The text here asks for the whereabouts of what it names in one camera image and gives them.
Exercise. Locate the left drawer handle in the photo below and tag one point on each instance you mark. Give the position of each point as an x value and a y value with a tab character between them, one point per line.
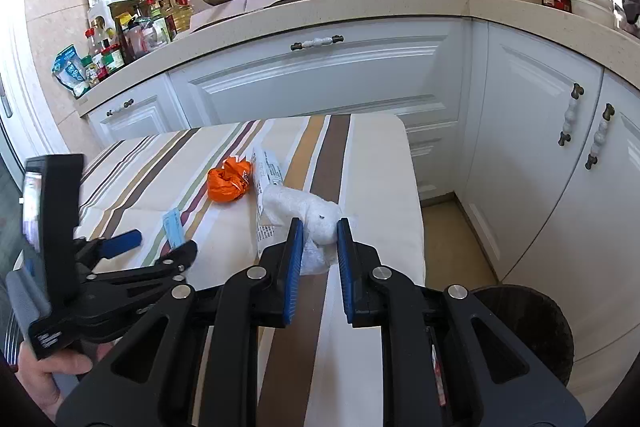
118	109

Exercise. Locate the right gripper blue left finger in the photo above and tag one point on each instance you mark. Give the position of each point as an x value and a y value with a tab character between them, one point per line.
192	359

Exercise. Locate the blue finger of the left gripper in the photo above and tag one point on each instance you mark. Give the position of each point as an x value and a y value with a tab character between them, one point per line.
175	262
93	251

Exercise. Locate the black trash bin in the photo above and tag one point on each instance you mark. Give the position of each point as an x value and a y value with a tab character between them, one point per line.
537	320

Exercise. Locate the cabinet door handle right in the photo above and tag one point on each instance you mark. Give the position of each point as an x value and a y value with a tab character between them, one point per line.
599	137

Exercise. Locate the drawer handle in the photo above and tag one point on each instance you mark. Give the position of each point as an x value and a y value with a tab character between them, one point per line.
317	42
118	109

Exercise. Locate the striped tablecloth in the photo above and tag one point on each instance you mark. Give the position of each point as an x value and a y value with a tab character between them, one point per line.
319	371

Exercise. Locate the cabinet door handle left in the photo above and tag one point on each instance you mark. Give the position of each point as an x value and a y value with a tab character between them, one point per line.
570	115

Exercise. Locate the person's left hand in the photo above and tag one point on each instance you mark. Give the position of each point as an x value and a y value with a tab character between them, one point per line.
36	376

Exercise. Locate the phone on left gripper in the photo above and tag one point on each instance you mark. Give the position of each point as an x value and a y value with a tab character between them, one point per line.
50	215

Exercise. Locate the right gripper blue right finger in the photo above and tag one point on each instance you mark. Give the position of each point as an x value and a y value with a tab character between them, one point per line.
447	359

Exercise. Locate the cabinet door handle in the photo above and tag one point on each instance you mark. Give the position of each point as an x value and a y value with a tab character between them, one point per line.
599	137
570	115

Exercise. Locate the orange crumpled wrapper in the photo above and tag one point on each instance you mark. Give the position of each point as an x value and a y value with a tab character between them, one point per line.
230	181

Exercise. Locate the centre drawer handle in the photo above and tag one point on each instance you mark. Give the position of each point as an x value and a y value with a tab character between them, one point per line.
317	42

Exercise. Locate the white spice rack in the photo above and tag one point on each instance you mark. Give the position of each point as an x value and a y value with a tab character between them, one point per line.
124	22

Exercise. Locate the white printed sachet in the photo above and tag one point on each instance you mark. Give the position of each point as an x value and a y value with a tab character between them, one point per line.
266	175

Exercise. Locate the blue white snack bag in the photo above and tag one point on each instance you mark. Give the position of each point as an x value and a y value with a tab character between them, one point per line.
68	70

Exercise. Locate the blue sachet packet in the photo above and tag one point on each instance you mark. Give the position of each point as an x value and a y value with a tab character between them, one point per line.
173	228

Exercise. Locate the yellow cooking oil bottle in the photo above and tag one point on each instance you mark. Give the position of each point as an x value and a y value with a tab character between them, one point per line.
181	12

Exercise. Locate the white tissue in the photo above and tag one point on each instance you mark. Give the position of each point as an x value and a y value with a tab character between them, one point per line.
319	218

